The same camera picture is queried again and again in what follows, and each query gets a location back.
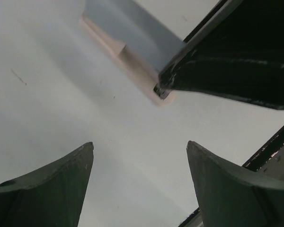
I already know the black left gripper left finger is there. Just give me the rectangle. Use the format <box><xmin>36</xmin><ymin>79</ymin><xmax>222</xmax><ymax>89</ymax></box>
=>
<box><xmin>0</xmin><ymin>142</ymin><xmax>94</xmax><ymax>227</ymax></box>

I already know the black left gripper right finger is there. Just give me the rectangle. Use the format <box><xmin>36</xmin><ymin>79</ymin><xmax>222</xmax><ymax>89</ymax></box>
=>
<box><xmin>186</xmin><ymin>141</ymin><xmax>284</xmax><ymax>227</ymax></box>

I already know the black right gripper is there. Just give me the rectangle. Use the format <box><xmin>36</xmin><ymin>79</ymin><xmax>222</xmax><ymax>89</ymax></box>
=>
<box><xmin>178</xmin><ymin>117</ymin><xmax>284</xmax><ymax>227</ymax></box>

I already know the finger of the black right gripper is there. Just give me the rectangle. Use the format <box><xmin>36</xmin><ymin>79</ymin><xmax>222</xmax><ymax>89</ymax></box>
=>
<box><xmin>159</xmin><ymin>0</ymin><xmax>284</xmax><ymax>110</ymax></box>

